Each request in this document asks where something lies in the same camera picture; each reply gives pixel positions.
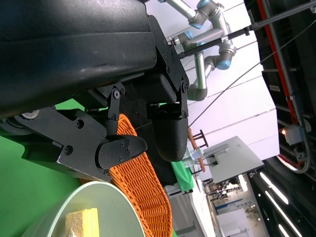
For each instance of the grey background robot arm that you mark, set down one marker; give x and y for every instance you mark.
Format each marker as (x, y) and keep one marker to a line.
(201, 74)

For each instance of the grey desk panel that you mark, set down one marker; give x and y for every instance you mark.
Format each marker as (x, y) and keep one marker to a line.
(234, 160)

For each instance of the brown wooden round stool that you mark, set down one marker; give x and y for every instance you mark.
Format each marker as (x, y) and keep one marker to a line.
(193, 139)

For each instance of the grey round bowl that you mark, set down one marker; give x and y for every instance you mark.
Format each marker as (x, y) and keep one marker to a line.
(111, 209)

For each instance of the white box with orange light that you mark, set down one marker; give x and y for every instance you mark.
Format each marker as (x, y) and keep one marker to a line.
(295, 134)

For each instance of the yellow decorated cake slice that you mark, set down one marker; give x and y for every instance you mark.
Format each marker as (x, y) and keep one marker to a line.
(90, 222)

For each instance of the orange wicker basket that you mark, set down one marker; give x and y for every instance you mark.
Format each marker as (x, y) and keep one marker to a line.
(143, 187)

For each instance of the green tablecloth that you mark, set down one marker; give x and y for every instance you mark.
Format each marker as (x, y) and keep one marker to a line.
(24, 192)

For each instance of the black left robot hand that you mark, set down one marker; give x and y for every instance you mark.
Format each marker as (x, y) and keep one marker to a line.
(74, 49)

